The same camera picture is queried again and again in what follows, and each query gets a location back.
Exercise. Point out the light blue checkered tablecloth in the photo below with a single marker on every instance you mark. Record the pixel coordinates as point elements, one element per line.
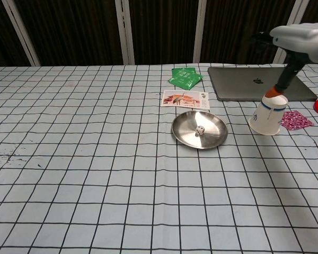
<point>95,172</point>

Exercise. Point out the small white die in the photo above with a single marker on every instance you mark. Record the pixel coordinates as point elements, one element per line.
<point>199,130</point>

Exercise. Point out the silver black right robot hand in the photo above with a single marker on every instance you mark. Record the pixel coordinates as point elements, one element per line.
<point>302,39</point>

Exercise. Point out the postcard with palace picture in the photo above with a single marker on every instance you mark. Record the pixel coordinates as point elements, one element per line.
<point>185,99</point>

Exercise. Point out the white paper cup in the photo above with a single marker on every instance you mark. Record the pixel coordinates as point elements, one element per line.
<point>267,119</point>

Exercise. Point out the round metal plate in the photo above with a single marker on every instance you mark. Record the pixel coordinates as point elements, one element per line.
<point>214,132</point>

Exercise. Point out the green foil packet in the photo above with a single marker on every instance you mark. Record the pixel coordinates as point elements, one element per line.
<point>186,80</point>
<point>176,71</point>

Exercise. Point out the pink patterned square packet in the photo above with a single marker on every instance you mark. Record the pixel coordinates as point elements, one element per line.
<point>296,120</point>

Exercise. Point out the white metal frame post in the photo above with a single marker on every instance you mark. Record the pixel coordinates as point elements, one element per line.
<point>295,13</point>
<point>21,33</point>
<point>125,31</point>
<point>200,31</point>

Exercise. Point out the grey closed laptop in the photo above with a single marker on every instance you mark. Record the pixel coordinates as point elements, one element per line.
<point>238,84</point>

